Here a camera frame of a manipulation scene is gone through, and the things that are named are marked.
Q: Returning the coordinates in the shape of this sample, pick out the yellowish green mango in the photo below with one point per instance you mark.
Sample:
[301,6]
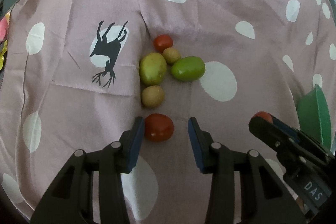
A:
[152,69]

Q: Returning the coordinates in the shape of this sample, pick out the small brown longan fruit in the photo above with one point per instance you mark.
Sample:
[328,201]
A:
[171,55]

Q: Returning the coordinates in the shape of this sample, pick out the pink polka dot blanket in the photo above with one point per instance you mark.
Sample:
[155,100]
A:
[183,3]

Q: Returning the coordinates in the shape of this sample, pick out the pink toy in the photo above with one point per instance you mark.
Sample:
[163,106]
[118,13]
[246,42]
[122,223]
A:
[2,28]

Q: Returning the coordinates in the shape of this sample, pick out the bright green mango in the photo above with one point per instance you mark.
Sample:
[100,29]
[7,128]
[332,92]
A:
[187,69]

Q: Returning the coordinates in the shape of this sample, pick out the small red tomato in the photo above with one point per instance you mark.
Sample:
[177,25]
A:
[163,42]

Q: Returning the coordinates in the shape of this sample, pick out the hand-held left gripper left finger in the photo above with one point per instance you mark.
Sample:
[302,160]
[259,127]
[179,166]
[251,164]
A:
[136,140]

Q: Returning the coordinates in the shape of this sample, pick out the green plastic bowl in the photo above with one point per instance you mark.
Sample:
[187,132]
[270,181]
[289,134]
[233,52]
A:
[313,113]

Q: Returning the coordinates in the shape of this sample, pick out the large red tomato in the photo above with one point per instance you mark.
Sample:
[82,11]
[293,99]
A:
[158,127]

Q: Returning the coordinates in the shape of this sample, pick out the yellow toy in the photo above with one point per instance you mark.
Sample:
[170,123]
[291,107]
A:
[2,53]

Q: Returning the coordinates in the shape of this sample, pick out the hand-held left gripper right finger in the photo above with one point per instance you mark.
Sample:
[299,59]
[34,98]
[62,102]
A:
[195,140]

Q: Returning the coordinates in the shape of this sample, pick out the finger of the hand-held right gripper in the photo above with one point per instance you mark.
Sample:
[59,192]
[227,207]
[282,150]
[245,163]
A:
[267,134]
[288,129]

